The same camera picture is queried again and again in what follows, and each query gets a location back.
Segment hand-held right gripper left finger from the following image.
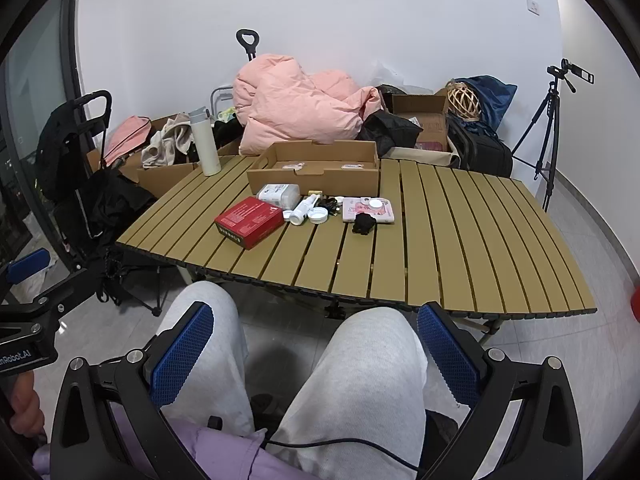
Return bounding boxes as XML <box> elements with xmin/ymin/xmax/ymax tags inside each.
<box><xmin>50</xmin><ymin>301</ymin><xmax>216</xmax><ymax>480</ymax></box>

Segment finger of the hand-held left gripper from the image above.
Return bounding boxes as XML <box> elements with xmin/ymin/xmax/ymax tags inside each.
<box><xmin>0</xmin><ymin>260</ymin><xmax>111</xmax><ymax>334</ymax></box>
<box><xmin>0</xmin><ymin>249</ymin><xmax>52</xmax><ymax>291</ymax></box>

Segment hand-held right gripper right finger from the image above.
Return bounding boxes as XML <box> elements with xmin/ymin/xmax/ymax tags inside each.
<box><xmin>416</xmin><ymin>301</ymin><xmax>583</xmax><ymax>480</ymax></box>

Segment red box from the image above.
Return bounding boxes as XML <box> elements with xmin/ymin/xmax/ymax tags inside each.
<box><xmin>214</xmin><ymin>197</ymin><xmax>285</xmax><ymax>251</ymax></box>

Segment white wipes packet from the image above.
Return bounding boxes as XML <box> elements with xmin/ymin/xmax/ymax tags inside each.
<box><xmin>256</xmin><ymin>183</ymin><xmax>301</xmax><ymax>209</ymax></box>

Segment white spray bottle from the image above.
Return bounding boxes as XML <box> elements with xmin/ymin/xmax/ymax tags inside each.
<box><xmin>290</xmin><ymin>195</ymin><xmax>321</xmax><ymax>226</ymax></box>

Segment shallow cardboard tray box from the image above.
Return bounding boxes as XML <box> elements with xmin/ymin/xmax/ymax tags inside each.
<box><xmin>246</xmin><ymin>141</ymin><xmax>381</xmax><ymax>207</ymax></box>

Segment person's left hand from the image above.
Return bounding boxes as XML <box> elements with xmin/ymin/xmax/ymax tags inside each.
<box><xmin>10</xmin><ymin>372</ymin><xmax>48</xmax><ymax>443</ymax></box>

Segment person's left leg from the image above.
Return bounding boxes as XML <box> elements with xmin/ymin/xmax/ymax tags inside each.
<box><xmin>155</xmin><ymin>281</ymin><xmax>251</xmax><ymax>436</ymax></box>

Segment person's leg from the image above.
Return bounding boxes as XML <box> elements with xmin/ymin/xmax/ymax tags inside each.
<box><xmin>272</xmin><ymin>307</ymin><xmax>461</xmax><ymax>480</ymax></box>
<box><xmin>155</xmin><ymin>281</ymin><xmax>251</xmax><ymax>436</ymax></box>

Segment person's right leg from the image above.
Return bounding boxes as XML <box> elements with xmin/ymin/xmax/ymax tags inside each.
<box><xmin>272</xmin><ymin>307</ymin><xmax>461</xmax><ymax>480</ymax></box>

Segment purple jacket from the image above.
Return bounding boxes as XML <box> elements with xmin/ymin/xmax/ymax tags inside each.
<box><xmin>32</xmin><ymin>400</ymin><xmax>281</xmax><ymax>480</ymax></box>

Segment pink flat case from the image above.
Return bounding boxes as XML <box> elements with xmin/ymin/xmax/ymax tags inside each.
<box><xmin>342</xmin><ymin>196</ymin><xmax>396</xmax><ymax>225</ymax></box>

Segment cardboard box with clothes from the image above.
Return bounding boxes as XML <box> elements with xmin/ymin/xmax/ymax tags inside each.
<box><xmin>87</xmin><ymin>114</ymin><xmax>241</xmax><ymax>198</ymax></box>

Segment pink bag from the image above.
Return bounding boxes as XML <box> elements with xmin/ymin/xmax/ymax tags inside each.
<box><xmin>103</xmin><ymin>115</ymin><xmax>152</xmax><ymax>166</ymax></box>

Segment beige clothes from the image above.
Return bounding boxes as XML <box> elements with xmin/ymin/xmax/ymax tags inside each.
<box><xmin>141</xmin><ymin>114</ymin><xmax>196</xmax><ymax>168</ymax></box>

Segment beige bag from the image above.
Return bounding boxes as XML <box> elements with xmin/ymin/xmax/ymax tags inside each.
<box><xmin>385</xmin><ymin>146</ymin><xmax>461</xmax><ymax>168</ymax></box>

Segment black suitcase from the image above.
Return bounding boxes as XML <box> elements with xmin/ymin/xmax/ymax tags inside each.
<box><xmin>446</xmin><ymin>115</ymin><xmax>514</xmax><ymax>177</ymax></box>

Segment white thermos bottle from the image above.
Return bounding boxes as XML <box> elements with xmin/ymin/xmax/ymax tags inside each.
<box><xmin>187</xmin><ymin>106</ymin><xmax>221</xmax><ymax>177</ymax></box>

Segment black framed glass door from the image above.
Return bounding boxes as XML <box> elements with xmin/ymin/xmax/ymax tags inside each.
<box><xmin>0</xmin><ymin>0</ymin><xmax>83</xmax><ymax>261</ymax></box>

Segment open cardboard box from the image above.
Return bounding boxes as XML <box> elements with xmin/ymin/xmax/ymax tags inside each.
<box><xmin>390</xmin><ymin>91</ymin><xmax>451</xmax><ymax>152</ymax></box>

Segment black garment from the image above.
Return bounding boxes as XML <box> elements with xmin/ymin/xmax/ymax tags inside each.
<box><xmin>212</xmin><ymin>120</ymin><xmax>246</xmax><ymax>148</ymax></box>

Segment black jacket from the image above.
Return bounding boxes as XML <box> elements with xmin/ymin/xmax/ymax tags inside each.
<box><xmin>357</xmin><ymin>110</ymin><xmax>423</xmax><ymax>157</ymax></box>

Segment black tripod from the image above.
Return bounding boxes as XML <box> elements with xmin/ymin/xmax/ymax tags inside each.
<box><xmin>511</xmin><ymin>80</ymin><xmax>563</xmax><ymax>211</ymax></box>

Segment woven rattan ball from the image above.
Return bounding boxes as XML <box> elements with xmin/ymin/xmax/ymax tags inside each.
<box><xmin>446</xmin><ymin>82</ymin><xmax>482</xmax><ymax>122</ymax></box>

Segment blue bag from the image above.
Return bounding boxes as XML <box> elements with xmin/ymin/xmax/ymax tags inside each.
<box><xmin>460</xmin><ymin>75</ymin><xmax>518</xmax><ymax>131</ymax></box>

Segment pink down jacket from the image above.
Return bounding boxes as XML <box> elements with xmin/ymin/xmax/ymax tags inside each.
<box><xmin>233</xmin><ymin>53</ymin><xmax>386</xmax><ymax>157</ymax></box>

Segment clear plastic bag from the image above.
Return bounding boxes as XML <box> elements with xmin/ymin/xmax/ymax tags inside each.
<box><xmin>372</xmin><ymin>60</ymin><xmax>431</xmax><ymax>96</ymax></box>

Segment thin black cable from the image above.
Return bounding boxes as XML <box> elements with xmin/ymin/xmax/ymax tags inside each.
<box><xmin>207</xmin><ymin>415</ymin><xmax>426</xmax><ymax>476</ymax></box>

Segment grey metal frame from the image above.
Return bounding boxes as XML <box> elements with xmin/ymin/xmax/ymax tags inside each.
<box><xmin>210</xmin><ymin>86</ymin><xmax>236</xmax><ymax>116</ymax></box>

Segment black trolley handle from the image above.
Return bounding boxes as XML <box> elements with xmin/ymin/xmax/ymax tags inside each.
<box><xmin>236</xmin><ymin>29</ymin><xmax>260</xmax><ymax>63</ymax></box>

